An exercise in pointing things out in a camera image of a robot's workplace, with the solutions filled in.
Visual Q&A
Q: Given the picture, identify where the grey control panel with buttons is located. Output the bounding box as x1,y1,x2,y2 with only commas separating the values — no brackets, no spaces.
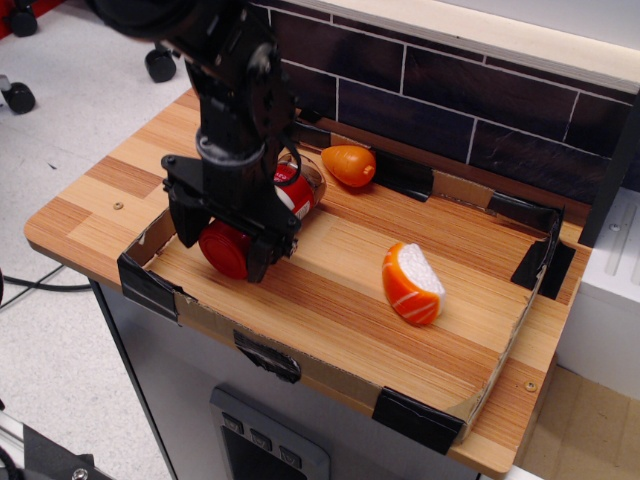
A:
209,387,331,480

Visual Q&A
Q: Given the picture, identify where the black office chair base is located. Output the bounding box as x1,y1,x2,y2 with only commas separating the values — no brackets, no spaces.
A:
144,44,177,83

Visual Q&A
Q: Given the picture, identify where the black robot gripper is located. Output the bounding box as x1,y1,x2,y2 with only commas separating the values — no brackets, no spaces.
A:
161,149,301,283

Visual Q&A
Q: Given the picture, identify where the toy salmon sushi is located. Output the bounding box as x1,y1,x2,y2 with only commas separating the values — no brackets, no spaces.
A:
381,243,446,325

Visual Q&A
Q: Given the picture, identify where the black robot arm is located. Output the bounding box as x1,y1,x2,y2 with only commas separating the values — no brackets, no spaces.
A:
88,1,301,283

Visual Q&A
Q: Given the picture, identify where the black caster wheel left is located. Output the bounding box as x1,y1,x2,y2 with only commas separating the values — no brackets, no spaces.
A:
0,74,36,114

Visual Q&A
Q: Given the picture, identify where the black metal bracket corner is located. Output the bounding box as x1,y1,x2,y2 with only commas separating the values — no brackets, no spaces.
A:
1,403,112,480

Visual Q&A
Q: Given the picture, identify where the black floor cable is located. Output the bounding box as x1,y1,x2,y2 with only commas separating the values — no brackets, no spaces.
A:
0,263,94,311

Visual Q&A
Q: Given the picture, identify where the orange toy carrot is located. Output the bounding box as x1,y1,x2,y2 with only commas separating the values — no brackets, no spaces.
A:
321,145,377,187

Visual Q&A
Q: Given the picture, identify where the cardboard fence with black tape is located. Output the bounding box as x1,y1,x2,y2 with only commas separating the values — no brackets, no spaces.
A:
117,107,577,456

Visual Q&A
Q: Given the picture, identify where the basil bottle red lid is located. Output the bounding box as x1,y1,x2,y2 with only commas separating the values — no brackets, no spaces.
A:
198,153,326,280

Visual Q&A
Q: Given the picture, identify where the dark brick backsplash panel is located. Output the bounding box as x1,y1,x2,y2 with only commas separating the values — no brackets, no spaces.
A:
254,1,634,205

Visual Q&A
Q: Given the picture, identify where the white side cabinet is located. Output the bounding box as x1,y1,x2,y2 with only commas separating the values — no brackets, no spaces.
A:
557,188,639,399

